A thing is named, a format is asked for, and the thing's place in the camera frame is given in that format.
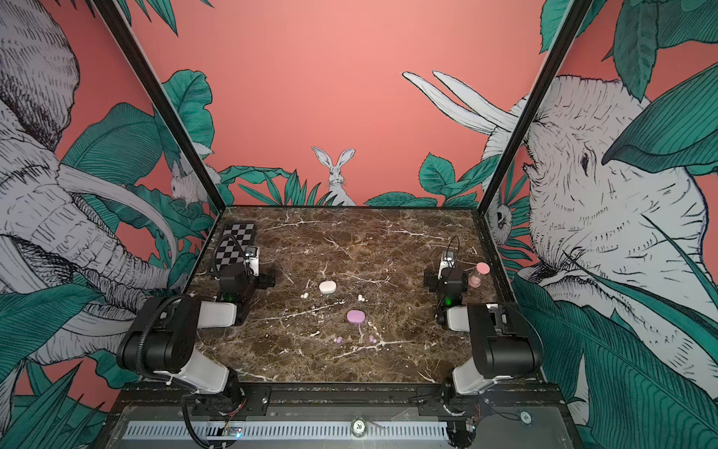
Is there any black left frame post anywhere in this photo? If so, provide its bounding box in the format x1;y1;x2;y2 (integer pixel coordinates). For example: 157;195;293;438
93;0;225;213

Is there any black white checkerboard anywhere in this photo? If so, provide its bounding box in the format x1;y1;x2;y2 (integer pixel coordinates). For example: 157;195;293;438
212;222;257;273

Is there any black right frame post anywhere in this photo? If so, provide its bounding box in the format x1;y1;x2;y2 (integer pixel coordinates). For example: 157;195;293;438
478;0;592;214

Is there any black frame post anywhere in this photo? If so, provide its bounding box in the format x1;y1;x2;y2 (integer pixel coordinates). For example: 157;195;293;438
478;0;592;214
93;0;225;213

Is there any white perforated cable duct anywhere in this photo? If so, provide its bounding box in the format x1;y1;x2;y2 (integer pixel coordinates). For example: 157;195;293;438
122;418;448;443

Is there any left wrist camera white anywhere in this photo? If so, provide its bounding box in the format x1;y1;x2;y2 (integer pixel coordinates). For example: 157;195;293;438
244;245;260;277

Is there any white earbud charging case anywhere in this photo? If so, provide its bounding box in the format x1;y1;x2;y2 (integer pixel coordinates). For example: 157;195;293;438
319;281;338;295

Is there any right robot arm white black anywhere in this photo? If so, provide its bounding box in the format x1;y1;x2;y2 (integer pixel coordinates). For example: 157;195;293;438
424;266;543;396

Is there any pink earbud charging case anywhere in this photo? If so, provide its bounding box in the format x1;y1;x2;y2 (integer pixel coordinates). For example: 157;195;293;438
346;310;366;326

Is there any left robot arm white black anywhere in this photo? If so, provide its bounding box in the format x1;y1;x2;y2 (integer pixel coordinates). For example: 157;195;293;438
116;262;276;416

